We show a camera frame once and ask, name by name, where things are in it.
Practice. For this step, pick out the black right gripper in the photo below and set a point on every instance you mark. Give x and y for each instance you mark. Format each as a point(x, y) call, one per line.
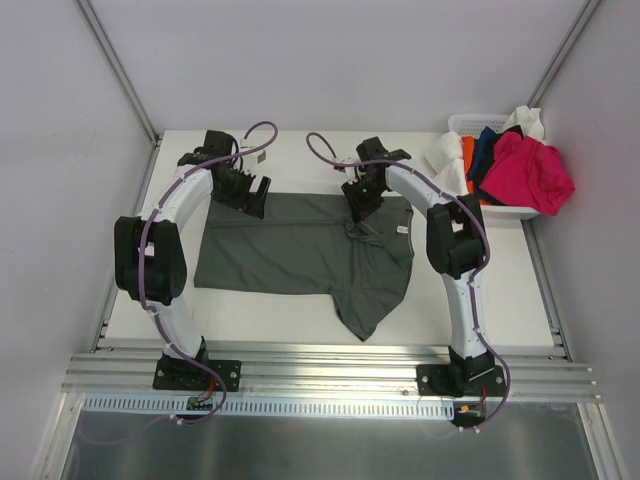
point(361, 196)

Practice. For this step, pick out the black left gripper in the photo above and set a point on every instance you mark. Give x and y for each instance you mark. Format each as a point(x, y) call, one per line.
point(245, 191)

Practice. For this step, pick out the dark grey t shirt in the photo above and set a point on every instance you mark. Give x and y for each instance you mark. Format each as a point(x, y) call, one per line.
point(308, 244)

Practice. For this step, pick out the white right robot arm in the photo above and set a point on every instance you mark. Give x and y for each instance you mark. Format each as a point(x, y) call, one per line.
point(456, 248)

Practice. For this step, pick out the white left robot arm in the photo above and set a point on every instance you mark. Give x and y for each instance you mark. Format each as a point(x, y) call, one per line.
point(150, 262)

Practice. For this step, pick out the white towel beside basket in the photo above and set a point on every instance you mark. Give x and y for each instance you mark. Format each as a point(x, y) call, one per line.
point(445, 157)

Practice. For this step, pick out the orange t shirt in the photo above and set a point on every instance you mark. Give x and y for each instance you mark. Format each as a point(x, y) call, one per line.
point(468, 146)

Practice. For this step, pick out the white plastic laundry basket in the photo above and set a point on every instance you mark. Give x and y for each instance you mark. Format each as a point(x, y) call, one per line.
point(470, 124)

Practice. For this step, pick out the blue t shirt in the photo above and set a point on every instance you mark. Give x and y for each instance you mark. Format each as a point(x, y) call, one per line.
point(482, 157)

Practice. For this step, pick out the pink t shirt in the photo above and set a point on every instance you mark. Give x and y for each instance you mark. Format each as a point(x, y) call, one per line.
point(546, 184)

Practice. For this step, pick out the white t shirt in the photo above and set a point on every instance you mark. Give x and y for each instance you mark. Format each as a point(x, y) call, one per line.
point(529, 120)

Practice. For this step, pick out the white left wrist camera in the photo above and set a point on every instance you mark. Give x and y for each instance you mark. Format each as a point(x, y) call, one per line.
point(251, 153)

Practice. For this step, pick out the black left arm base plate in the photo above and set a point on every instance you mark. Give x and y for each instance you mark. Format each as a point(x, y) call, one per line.
point(173, 374)

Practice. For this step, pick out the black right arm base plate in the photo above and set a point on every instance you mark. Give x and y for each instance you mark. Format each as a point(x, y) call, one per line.
point(448, 380)

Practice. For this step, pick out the aluminium mounting rail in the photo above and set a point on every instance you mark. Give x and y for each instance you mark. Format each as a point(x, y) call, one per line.
point(331, 370)

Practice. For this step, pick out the white slotted cable duct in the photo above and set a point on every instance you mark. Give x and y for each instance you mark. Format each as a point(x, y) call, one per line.
point(270, 407)

